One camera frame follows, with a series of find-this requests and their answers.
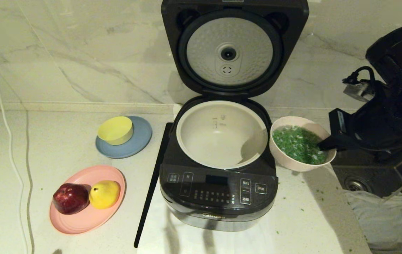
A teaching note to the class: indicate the green chopped bits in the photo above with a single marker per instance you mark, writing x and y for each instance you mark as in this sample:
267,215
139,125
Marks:
296,144

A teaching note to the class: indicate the dark steel sink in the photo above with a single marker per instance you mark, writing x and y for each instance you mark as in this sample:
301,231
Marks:
370,176

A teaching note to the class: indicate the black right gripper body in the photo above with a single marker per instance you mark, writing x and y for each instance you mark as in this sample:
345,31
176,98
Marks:
342,123

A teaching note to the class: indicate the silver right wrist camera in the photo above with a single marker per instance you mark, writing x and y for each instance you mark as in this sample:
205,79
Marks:
359,90

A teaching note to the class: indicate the black rice cooker body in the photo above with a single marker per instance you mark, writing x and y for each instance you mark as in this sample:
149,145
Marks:
218,208

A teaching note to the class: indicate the white inner pot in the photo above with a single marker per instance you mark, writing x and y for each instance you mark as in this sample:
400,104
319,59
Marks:
218,141

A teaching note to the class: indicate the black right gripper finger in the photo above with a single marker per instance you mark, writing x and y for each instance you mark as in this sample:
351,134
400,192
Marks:
329,144

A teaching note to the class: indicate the yellow pear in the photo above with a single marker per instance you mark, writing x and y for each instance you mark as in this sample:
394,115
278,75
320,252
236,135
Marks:
104,195

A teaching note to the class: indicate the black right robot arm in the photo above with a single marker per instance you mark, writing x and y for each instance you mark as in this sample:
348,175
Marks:
398,88

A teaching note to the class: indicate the black rice cooker lid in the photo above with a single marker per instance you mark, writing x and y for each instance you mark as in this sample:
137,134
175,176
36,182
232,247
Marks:
229,21

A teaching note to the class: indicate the pink bowl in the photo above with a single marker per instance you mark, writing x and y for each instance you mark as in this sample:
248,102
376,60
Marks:
285,160

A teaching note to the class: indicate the yellow bowl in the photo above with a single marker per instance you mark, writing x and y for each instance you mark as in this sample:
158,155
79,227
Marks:
116,130

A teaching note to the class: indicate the red apple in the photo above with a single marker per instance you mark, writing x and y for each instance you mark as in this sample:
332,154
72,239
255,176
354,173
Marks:
71,198

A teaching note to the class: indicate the grey rag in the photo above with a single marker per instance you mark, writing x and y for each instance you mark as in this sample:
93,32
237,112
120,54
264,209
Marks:
388,222

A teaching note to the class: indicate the blue plate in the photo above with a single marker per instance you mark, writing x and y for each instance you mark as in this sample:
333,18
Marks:
139,143

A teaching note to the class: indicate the pink plate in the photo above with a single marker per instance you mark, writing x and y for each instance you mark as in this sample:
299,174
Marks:
88,222

